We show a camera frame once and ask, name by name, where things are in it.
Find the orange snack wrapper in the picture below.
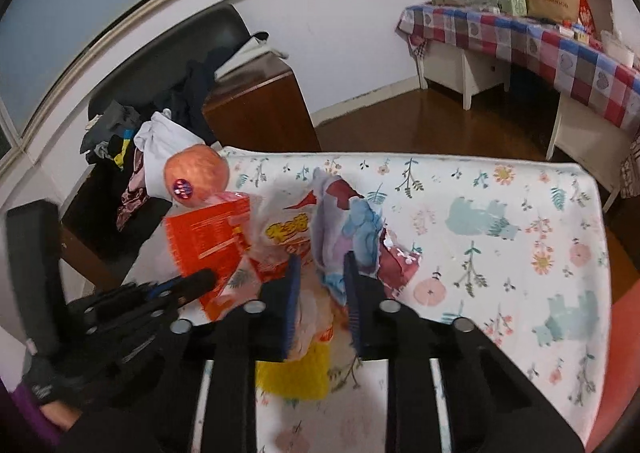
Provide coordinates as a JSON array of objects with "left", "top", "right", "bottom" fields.
[{"left": 164, "top": 192, "right": 252, "bottom": 323}]

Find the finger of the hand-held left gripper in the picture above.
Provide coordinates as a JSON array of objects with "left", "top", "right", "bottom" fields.
[{"left": 147, "top": 268, "right": 219, "bottom": 310}]

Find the white garment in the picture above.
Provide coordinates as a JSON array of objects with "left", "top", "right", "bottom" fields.
[{"left": 132, "top": 110, "right": 219, "bottom": 200}]

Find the grey garment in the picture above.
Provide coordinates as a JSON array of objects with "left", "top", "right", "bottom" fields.
[{"left": 80, "top": 100, "right": 142, "bottom": 166}]

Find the wooden side table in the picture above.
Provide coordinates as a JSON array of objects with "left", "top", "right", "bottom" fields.
[{"left": 200, "top": 55, "right": 322, "bottom": 154}]

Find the yellow foam fruit net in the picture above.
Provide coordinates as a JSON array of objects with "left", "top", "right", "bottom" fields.
[{"left": 254, "top": 339, "right": 332, "bottom": 402}]

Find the dark garment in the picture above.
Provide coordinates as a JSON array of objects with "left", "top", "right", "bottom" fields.
[{"left": 154, "top": 30, "right": 271, "bottom": 144}]

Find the red packet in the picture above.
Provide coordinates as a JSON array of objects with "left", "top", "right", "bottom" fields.
[{"left": 576, "top": 0, "right": 599, "bottom": 37}]

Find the yellow label snack packet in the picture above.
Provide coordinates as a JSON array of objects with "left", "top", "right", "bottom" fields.
[{"left": 249, "top": 202, "right": 322, "bottom": 286}]

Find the pink patterned cloth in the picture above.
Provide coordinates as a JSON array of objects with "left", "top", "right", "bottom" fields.
[{"left": 115, "top": 153, "right": 152, "bottom": 232}]

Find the blue white crumpled wrapper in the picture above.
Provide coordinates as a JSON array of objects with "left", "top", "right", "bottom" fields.
[{"left": 311, "top": 167, "right": 387, "bottom": 308}]

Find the blue yellow cloth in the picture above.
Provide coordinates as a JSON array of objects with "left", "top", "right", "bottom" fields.
[{"left": 106, "top": 129, "right": 137, "bottom": 170}]

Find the crumpled red patterned paper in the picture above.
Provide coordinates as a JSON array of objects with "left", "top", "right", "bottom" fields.
[{"left": 377, "top": 227, "right": 424, "bottom": 292}]

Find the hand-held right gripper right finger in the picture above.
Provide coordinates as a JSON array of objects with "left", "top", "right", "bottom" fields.
[{"left": 344, "top": 252, "right": 587, "bottom": 453}]

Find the red apple with sticker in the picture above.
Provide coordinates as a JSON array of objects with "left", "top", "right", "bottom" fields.
[{"left": 163, "top": 143, "right": 230, "bottom": 206}]

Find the floral tablecloth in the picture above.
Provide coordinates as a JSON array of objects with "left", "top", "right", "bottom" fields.
[{"left": 122, "top": 146, "right": 614, "bottom": 453}]

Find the pink plastic bin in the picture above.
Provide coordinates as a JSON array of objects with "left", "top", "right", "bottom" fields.
[{"left": 584, "top": 283, "right": 640, "bottom": 453}]

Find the black leather sofa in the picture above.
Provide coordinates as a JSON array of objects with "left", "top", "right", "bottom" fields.
[{"left": 60, "top": 3, "right": 249, "bottom": 284}]

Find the red patterned clothing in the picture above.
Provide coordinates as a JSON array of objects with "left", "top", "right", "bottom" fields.
[{"left": 619, "top": 132, "right": 640, "bottom": 200}]

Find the clear plastic wrapper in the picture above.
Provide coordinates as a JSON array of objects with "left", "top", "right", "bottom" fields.
[{"left": 292, "top": 253, "right": 353, "bottom": 361}]

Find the person's left forearm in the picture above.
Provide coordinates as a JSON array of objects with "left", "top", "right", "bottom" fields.
[{"left": 0, "top": 375, "right": 63, "bottom": 450}]

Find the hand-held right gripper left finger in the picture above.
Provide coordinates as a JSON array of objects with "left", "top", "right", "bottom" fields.
[{"left": 62, "top": 255, "right": 303, "bottom": 453}]

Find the person's left hand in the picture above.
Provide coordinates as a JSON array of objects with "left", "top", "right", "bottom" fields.
[{"left": 22, "top": 355, "right": 85, "bottom": 432}]

